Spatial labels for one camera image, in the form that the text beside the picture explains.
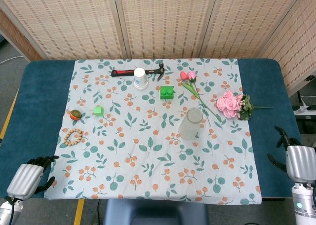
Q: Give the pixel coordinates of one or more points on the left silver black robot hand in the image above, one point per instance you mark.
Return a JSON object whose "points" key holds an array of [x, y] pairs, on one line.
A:
{"points": [[24, 178]]}

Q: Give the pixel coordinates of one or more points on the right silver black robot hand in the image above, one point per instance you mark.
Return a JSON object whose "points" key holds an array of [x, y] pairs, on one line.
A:
{"points": [[301, 163]]}

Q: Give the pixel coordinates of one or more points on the pink rose bouquet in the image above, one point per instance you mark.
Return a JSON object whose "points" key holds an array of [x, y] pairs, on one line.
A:
{"points": [[228, 104]]}

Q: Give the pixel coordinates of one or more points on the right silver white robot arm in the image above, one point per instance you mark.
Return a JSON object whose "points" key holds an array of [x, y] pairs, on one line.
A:
{"points": [[304, 205]]}

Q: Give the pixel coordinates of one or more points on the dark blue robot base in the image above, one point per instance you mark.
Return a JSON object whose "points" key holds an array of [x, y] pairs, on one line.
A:
{"points": [[153, 212]]}

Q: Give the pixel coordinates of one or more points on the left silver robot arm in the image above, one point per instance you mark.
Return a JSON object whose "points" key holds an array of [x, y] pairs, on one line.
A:
{"points": [[7, 212]]}

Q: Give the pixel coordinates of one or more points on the transparent textured glass vase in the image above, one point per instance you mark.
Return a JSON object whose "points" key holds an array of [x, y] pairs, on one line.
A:
{"points": [[189, 128]]}

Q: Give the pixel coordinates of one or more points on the pink cloth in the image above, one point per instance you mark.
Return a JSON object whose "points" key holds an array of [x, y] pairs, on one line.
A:
{"points": [[192, 76]]}

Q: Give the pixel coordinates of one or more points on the red rosebud artificial flower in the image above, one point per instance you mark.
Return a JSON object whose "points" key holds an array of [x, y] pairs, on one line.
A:
{"points": [[183, 75]]}

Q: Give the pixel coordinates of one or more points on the white power strip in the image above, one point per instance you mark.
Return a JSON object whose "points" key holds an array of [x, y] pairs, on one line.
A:
{"points": [[303, 109]]}

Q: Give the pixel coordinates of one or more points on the orange green toy ball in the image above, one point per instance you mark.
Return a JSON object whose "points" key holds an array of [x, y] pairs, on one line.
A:
{"points": [[75, 115]]}

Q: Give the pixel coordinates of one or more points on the teal fabric table cover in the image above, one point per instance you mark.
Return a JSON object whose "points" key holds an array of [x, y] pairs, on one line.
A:
{"points": [[37, 91]]}

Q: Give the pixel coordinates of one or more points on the green cube block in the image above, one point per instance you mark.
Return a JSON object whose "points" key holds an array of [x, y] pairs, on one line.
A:
{"points": [[98, 111]]}

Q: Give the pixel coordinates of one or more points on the leaf and berry print tablecloth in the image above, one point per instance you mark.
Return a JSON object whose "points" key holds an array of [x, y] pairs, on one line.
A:
{"points": [[148, 161]]}

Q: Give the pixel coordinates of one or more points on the red black claw hammer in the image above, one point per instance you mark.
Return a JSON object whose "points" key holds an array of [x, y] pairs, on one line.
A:
{"points": [[121, 72]]}

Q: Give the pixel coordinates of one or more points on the green toy building brick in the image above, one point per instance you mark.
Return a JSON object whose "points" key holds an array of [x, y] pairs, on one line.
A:
{"points": [[167, 93]]}

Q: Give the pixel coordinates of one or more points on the white paper cup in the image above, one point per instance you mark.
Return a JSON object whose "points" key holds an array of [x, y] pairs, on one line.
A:
{"points": [[140, 79]]}

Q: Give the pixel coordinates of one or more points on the woven bamboo folding screen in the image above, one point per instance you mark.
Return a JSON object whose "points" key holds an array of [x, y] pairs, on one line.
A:
{"points": [[74, 25]]}

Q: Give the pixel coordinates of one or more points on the black screen hinge bracket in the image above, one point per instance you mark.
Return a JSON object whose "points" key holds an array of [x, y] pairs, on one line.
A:
{"points": [[309, 78]]}

